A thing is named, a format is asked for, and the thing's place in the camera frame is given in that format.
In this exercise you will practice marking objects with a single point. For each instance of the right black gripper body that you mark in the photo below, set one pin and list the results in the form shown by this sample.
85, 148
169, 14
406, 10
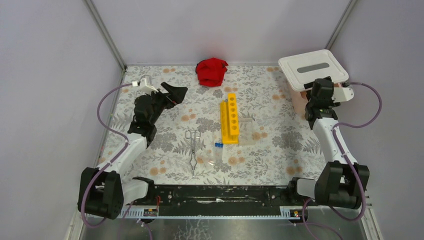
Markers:
333, 105

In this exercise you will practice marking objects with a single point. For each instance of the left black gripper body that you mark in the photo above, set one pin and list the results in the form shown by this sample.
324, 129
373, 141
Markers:
164, 98

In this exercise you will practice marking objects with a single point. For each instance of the pink plastic storage box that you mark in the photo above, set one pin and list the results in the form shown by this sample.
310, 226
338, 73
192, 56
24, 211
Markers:
299, 100

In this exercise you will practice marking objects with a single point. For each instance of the white plastic box lid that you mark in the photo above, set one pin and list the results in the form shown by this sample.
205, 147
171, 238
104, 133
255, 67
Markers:
302, 70

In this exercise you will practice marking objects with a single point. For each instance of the metal forceps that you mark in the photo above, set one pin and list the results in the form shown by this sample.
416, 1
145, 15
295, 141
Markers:
194, 138

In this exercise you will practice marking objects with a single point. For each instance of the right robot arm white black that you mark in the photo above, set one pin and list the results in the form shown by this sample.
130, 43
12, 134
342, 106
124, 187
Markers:
343, 181

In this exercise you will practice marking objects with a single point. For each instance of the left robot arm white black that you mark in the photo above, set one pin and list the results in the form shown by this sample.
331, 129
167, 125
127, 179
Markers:
102, 192

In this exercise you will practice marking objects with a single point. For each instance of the red cloth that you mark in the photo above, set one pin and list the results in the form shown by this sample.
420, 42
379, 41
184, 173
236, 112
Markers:
210, 72

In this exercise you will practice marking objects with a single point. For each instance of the yellow test tube rack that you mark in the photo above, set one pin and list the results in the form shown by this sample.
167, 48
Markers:
229, 120

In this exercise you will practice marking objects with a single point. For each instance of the clear tube blue cap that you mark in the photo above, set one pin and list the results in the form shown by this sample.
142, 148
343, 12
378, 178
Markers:
219, 151
215, 159

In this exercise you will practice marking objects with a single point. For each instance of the floral table mat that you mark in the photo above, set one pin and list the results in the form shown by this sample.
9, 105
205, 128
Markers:
285, 147

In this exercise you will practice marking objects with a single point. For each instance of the clear plastic container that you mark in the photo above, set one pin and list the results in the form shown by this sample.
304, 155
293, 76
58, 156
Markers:
246, 132

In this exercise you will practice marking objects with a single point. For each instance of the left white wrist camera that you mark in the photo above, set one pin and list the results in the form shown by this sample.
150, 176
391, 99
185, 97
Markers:
144, 85

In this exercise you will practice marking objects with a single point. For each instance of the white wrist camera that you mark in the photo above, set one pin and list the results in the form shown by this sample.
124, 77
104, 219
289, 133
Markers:
144, 85
342, 94

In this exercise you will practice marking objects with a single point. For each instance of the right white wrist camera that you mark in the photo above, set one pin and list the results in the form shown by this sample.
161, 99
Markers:
342, 94

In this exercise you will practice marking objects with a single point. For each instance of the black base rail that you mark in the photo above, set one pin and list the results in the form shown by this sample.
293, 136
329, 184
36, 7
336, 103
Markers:
221, 196

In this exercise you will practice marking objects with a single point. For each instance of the white slotted cable duct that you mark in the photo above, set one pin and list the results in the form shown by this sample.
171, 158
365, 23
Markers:
203, 213

